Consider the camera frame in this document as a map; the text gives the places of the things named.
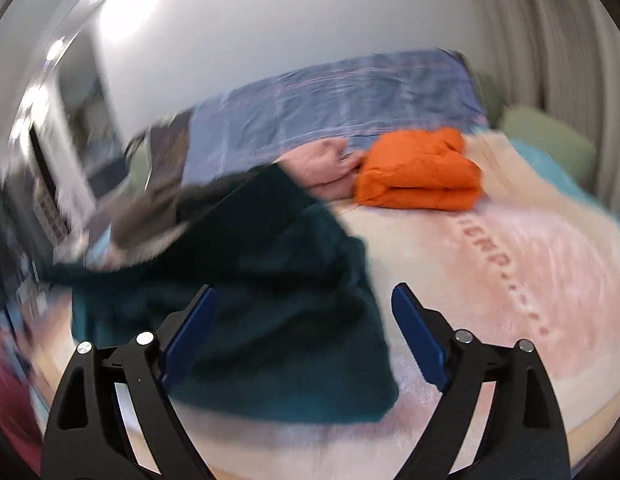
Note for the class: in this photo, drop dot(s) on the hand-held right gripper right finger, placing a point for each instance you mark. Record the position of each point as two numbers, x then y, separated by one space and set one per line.
422 340

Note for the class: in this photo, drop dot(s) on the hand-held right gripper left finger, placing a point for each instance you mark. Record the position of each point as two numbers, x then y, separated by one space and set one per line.
187 340

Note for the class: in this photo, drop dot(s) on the dark green hooded fleece jacket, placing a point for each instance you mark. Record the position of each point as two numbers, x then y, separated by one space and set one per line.
290 320

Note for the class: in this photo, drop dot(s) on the pink plush blanket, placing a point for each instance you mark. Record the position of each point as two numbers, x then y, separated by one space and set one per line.
489 310

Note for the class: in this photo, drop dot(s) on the brown fleece garment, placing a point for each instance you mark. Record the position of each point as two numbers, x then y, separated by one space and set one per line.
145 220

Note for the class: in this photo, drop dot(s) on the folded orange puffer jacket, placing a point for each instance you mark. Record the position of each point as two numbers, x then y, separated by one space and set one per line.
414 170

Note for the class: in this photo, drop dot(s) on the small green pillow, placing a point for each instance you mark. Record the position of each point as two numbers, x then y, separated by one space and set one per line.
139 167

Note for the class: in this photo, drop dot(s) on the red cloth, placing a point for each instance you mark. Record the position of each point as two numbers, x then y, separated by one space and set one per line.
12 405

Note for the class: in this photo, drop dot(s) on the dark tree print blanket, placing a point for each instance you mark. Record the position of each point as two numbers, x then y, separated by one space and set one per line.
167 150

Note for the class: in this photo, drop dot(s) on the folded pink fleece garment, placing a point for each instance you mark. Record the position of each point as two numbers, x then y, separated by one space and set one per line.
325 170

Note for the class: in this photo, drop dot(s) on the large green pillow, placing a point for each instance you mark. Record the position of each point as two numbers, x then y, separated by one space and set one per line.
549 135

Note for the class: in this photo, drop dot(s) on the arched doorway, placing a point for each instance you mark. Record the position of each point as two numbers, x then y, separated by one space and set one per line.
85 110

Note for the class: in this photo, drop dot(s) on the blue plaid bed sheet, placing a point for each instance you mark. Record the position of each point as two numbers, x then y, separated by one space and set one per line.
330 105

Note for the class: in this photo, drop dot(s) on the green headboard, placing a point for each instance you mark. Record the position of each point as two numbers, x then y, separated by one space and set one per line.
487 90

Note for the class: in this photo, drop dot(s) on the beige pleated curtain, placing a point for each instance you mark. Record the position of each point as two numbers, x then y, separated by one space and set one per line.
564 35

